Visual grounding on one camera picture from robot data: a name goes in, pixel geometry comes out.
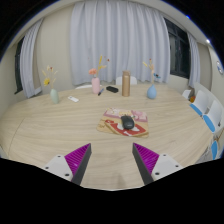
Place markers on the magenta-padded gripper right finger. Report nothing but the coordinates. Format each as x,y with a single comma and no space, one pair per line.
165,165

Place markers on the white and blue chairs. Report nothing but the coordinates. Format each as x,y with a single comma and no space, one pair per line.
210,115

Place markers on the cartoon dog print mouse pad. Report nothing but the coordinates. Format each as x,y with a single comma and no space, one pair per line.
110,125

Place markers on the wide white curtain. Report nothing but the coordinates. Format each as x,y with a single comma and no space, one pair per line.
123,36

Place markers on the pale green vase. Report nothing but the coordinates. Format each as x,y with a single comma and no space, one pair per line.
54,96

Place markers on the black rectangular case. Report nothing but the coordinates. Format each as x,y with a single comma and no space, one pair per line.
112,89

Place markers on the white remote control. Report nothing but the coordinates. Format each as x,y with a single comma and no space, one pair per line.
73,99

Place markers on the beige dried flower sprigs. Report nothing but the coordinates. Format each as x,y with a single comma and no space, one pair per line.
152,68

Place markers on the copper drink bottle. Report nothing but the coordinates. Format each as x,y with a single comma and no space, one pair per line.
126,84

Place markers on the orange dried flower bunch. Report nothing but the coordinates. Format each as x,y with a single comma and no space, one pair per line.
93,71

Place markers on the black computer mouse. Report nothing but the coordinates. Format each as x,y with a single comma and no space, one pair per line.
127,122

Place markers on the dark window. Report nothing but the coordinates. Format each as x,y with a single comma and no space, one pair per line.
18,66
178,50

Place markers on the yellow dried flower bunch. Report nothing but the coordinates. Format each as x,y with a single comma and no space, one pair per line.
46,81

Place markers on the white chair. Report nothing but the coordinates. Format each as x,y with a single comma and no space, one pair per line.
83,86
118,80

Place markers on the narrow white curtain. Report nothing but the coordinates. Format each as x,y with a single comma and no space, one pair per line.
29,63
194,60

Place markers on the blue vase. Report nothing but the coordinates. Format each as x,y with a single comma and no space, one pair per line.
152,92

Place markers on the pink vase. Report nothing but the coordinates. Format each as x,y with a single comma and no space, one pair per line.
96,86

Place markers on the dark marker pen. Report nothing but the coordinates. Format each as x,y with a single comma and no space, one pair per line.
101,91

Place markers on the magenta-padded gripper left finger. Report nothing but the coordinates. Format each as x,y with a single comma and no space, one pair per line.
60,165

